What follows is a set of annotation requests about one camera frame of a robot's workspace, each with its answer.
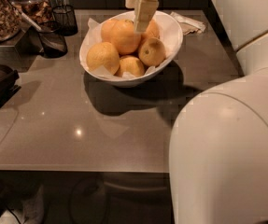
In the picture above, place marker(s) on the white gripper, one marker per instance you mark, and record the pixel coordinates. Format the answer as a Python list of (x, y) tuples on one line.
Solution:
[(145, 11)]

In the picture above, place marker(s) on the large orange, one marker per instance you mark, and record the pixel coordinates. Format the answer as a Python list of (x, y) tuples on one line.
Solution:
[(124, 38)]

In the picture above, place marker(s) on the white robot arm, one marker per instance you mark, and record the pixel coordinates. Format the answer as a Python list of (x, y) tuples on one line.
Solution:
[(218, 153)]

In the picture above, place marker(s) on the back right orange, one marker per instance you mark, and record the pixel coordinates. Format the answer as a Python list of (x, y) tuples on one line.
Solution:
[(152, 31)]

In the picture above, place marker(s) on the back left orange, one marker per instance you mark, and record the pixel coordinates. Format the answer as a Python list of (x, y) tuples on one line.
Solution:
[(106, 29)]

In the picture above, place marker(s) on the right front orange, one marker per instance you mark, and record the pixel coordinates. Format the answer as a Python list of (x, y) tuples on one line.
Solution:
[(152, 52)]

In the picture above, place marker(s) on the front centre orange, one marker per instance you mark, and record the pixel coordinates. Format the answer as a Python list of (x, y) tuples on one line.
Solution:
[(131, 64)]

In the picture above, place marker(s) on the front left orange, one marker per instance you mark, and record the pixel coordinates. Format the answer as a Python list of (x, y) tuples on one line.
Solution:
[(103, 54)]

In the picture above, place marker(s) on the white oval bowl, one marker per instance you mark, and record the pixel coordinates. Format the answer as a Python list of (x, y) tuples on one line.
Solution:
[(170, 34)]

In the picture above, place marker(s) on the folded paper napkin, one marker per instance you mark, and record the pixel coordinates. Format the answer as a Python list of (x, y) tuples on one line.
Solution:
[(188, 25)]

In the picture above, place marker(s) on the black mesh cup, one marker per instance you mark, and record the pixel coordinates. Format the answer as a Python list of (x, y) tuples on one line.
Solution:
[(65, 15)]

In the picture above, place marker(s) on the black mesh scoop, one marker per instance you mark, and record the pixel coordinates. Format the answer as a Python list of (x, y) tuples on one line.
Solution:
[(52, 40)]

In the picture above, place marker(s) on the small glass snack jar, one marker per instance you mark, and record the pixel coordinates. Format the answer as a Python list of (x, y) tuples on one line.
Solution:
[(38, 10)]

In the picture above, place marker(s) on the metal tray stand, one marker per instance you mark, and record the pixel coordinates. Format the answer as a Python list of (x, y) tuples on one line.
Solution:
[(20, 51)]

